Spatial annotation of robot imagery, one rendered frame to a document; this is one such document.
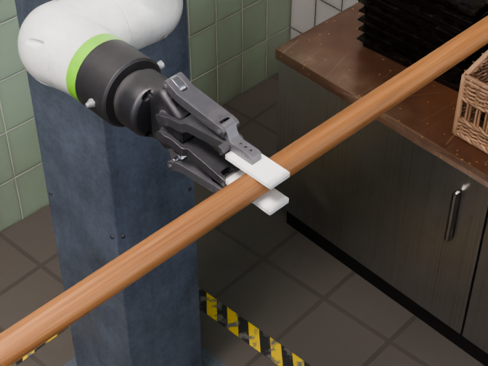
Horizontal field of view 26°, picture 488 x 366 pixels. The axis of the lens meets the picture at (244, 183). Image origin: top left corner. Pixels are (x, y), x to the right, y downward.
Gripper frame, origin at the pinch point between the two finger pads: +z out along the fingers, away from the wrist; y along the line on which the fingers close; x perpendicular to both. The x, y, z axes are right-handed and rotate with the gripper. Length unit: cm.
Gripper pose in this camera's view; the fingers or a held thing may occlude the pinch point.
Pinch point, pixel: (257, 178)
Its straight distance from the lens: 114.7
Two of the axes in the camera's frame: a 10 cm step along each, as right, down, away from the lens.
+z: 7.0, 4.9, -5.2
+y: -0.1, 7.3, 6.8
